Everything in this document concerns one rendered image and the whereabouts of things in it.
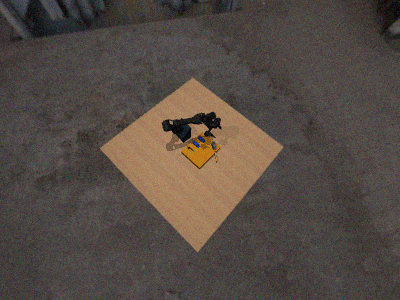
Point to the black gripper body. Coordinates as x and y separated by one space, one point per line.
208 133

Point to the orange flat deck plate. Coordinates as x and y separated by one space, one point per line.
200 150

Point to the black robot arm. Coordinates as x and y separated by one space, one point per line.
197 119

